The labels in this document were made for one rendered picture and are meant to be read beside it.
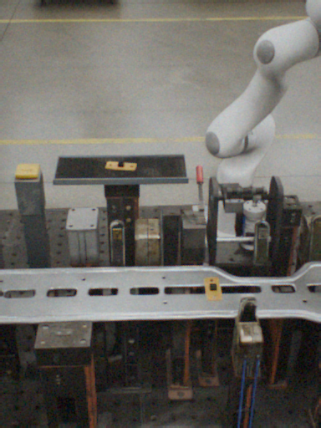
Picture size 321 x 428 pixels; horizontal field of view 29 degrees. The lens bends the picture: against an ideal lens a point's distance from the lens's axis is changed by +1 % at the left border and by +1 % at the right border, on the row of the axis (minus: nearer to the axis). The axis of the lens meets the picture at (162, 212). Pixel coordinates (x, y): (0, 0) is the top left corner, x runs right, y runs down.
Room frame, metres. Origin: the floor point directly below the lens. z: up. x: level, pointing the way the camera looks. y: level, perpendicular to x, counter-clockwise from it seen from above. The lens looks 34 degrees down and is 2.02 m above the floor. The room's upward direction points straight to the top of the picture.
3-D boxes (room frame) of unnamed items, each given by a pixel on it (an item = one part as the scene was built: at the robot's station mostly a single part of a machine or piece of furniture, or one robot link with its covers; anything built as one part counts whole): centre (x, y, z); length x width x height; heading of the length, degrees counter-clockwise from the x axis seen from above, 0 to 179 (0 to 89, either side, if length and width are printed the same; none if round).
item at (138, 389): (1.16, 0.08, 0.84); 0.13 x 0.11 x 0.29; 2
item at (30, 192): (1.48, 0.37, 0.92); 0.08 x 0.08 x 0.44; 2
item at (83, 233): (1.32, 0.21, 0.90); 0.13 x 0.10 x 0.41; 2
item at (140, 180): (1.49, 0.11, 1.16); 0.37 x 0.14 x 0.02; 92
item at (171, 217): (1.38, -0.03, 0.90); 0.05 x 0.05 x 0.40; 2
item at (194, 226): (1.36, -0.09, 0.89); 0.13 x 0.11 x 0.38; 2
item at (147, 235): (1.32, 0.04, 0.89); 0.13 x 0.11 x 0.38; 2
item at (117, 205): (1.49, 0.11, 0.92); 0.10 x 0.08 x 0.45; 92
